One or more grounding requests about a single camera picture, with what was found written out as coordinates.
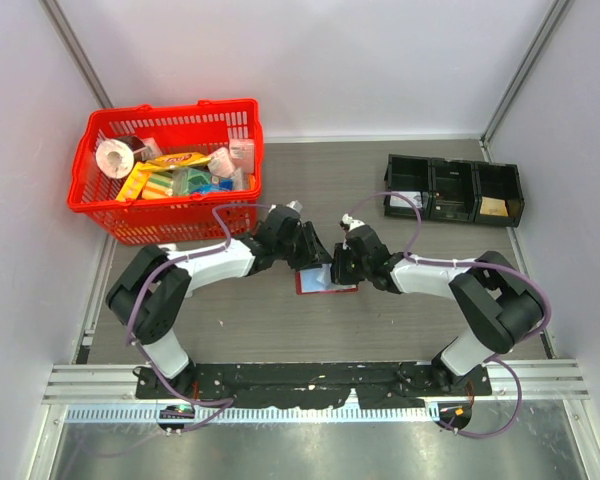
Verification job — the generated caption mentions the green blue packet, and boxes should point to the green blue packet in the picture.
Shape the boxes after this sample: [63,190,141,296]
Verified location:
[172,168,233,196]

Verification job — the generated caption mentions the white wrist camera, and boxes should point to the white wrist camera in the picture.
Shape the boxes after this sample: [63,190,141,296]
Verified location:
[287,200,303,213]
[339,213,365,232]

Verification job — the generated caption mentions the gold card in bin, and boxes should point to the gold card in bin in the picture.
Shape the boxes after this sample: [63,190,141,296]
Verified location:
[479,197,508,217]

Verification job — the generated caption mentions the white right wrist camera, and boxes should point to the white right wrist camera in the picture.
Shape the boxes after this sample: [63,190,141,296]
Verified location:
[339,213,365,232]

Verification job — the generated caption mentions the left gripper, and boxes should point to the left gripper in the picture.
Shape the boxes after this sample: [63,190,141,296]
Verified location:
[274,221,332,271]

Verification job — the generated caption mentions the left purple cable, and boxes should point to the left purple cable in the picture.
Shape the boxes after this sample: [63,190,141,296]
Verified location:
[124,202,276,431]

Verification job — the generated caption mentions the pink white box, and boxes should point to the pink white box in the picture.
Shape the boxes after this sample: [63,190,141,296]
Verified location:
[229,139,255,174]

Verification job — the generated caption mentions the yellow orange striped package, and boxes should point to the yellow orange striped package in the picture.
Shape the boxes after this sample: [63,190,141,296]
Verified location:
[115,163,174,202]

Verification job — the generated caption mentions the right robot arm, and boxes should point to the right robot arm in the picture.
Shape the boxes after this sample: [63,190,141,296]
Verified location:
[331,215,550,395]

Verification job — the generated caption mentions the cards in left bin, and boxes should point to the cards in left bin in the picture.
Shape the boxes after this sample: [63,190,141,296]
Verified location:
[389,191,426,209]

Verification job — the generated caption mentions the black tape roll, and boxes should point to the black tape roll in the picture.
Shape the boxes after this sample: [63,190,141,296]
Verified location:
[115,135,150,155]

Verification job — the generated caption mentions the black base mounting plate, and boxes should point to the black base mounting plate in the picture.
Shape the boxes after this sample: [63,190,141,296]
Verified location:
[134,362,492,410]

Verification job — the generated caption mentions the black three-compartment bin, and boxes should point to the black three-compartment bin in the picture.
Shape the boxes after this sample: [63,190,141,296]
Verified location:
[383,154,525,228]

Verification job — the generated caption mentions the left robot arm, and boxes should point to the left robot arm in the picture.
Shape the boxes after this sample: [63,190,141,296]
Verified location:
[106,205,332,398]

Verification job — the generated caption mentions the yellow chips bag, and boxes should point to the yellow chips bag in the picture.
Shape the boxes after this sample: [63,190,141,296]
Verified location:
[141,152,211,171]

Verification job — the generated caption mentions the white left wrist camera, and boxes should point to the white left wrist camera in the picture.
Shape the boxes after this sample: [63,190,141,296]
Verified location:
[287,200,303,213]

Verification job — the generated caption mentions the red leather card holder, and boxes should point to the red leather card holder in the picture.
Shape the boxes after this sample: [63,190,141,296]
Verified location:
[296,264,358,295]

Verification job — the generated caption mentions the red plastic shopping basket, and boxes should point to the red plastic shopping basket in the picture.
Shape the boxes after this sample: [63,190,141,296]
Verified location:
[67,98,264,246]

